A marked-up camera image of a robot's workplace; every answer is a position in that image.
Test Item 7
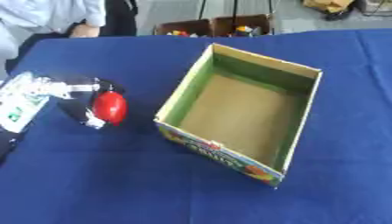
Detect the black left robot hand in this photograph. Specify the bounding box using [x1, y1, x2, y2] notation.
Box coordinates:
[49, 73, 128, 130]

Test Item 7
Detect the red oval toy fruit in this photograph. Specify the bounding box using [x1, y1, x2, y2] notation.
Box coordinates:
[90, 90, 129, 127]

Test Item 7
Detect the brown cardboard box of toys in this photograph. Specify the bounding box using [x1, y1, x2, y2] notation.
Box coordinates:
[151, 18, 214, 39]
[209, 13, 276, 38]

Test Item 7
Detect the cardboard box with green inside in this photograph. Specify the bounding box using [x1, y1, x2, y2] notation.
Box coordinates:
[153, 42, 325, 187]

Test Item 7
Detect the person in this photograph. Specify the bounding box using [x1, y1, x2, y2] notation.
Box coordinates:
[0, 0, 140, 74]

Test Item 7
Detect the black tripod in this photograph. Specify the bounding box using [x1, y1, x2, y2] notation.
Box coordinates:
[196, 0, 277, 36]

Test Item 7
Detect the yellow bag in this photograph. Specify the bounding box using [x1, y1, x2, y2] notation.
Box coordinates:
[301, 0, 355, 14]

